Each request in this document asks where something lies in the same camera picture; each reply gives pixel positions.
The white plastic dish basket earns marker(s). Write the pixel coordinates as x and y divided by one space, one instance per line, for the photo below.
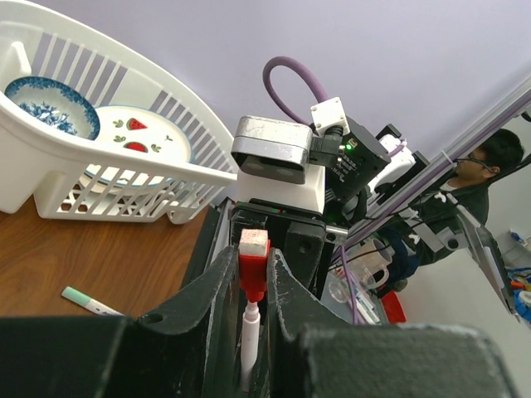
57 170

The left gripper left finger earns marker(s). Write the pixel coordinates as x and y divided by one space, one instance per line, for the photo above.
186 347

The white mug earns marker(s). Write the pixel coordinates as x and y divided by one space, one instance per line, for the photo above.
373 260

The white pen red tip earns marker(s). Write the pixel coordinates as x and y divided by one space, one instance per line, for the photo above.
250 335

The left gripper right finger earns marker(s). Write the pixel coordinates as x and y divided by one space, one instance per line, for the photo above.
315 353

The blue patterned bowl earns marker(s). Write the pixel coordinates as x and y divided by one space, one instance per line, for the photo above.
56 105

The white pen green tip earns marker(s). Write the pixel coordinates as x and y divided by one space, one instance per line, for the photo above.
87 302

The person in dark jacket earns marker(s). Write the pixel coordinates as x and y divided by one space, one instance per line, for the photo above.
469 184

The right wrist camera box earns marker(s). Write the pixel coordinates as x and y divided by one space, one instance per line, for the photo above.
273 160

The watermelon pattern plate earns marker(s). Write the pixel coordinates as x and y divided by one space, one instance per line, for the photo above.
143 131

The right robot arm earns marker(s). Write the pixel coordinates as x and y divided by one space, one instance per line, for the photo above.
352 158

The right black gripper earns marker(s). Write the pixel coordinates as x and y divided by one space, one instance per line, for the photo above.
305 239

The red pen cap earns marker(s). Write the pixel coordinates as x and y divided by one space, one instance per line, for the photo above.
253 254

